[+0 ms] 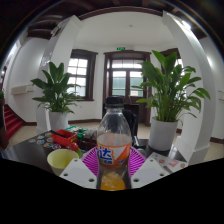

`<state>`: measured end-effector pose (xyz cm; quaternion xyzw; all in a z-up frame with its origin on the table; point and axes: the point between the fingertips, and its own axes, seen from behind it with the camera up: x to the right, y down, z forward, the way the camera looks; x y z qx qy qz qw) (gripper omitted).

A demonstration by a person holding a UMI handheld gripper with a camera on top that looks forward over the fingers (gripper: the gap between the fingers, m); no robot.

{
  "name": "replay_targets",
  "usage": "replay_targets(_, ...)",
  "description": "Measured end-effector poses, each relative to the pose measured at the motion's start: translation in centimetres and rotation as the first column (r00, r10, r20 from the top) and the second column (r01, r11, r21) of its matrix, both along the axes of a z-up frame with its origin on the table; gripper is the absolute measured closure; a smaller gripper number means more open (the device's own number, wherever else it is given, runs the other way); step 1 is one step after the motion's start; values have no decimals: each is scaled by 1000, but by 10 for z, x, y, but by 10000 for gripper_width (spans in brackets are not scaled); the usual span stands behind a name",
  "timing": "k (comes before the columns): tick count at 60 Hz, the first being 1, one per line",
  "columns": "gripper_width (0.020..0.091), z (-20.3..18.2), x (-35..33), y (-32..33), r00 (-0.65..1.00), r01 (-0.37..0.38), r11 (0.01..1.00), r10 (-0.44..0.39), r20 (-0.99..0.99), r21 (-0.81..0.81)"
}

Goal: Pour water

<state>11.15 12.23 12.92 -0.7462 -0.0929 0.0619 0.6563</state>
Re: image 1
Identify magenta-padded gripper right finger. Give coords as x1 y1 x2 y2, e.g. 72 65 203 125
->
128 146 170 190

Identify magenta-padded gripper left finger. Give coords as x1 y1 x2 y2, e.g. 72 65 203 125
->
59 146 100 190

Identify clear orange soda bottle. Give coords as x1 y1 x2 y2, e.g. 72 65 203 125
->
96 95 133 192

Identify pale yellow cup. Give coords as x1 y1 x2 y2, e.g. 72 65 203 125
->
46 148 80 177

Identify printed paper leaflet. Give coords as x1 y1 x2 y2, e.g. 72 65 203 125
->
148 152 189 174

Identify red plastic box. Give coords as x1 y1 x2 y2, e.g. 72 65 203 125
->
50 129 78 148

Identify colourful round stickers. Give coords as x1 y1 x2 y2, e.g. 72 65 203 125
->
27 132 63 150

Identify black chair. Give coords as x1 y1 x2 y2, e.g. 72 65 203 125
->
103 102 138 138

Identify small potted plant white pot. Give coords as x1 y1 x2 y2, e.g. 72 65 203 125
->
30 61 83 132

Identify red carpeted staircase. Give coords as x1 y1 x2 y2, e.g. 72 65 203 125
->
3 104 24 141

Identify large potted plant white pot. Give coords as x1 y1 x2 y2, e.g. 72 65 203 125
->
131 49 212 153

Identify dark wooden double door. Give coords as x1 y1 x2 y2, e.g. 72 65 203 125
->
103 50 153 126

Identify dark framed window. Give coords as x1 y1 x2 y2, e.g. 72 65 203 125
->
66 48 98 102
160 47 184 68

